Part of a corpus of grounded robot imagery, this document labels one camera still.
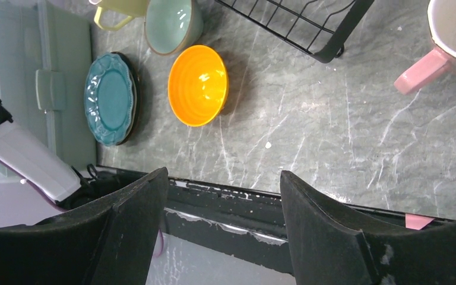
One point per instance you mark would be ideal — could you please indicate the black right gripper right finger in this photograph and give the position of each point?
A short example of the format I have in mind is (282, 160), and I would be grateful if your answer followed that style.
(331, 243)

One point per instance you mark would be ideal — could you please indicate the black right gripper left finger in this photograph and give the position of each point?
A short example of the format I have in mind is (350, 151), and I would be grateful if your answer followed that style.
(107, 241)

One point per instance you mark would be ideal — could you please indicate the yellow ribbed bowl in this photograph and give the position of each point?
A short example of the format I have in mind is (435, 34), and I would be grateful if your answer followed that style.
(198, 85)

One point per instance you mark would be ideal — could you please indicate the black wire dish rack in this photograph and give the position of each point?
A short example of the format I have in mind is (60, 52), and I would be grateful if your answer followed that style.
(319, 29)

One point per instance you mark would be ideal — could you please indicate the pink mug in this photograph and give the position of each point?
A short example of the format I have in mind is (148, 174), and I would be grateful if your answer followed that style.
(441, 16)

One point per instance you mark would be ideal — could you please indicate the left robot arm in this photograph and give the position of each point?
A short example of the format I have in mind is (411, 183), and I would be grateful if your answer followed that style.
(62, 185)

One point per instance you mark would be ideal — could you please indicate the teal scalloped plate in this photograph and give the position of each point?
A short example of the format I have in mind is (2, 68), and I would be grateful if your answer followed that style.
(111, 98)

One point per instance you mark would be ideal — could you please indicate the clear plastic storage box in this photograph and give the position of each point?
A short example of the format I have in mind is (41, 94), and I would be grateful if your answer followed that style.
(45, 55)

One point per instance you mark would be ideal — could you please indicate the light green ceramic bowl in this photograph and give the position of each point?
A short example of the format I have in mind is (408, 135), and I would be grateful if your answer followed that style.
(172, 26)

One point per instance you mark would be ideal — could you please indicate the pale yellow mug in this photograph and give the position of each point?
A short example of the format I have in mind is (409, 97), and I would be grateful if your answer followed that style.
(129, 9)

